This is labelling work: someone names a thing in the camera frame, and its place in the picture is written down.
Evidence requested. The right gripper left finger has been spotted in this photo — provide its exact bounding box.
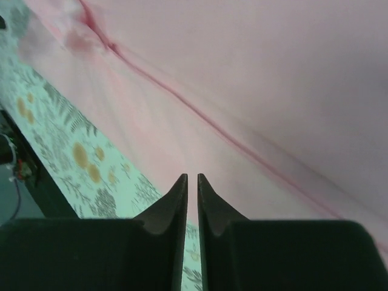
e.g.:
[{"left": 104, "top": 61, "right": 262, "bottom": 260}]
[{"left": 1, "top": 174, "right": 188, "bottom": 290}]

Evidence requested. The pink t shirt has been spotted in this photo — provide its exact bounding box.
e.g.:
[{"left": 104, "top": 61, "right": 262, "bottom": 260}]
[{"left": 19, "top": 1, "right": 387, "bottom": 250}]

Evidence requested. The floral table mat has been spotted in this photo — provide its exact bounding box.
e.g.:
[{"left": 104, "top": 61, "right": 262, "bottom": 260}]
[{"left": 1, "top": 1, "right": 202, "bottom": 290}]

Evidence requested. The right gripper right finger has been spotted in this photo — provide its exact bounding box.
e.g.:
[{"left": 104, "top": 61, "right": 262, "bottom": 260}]
[{"left": 198, "top": 174, "right": 387, "bottom": 290}]

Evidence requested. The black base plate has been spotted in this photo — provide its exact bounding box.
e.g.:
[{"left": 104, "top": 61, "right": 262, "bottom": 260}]
[{"left": 1, "top": 109, "right": 78, "bottom": 225}]

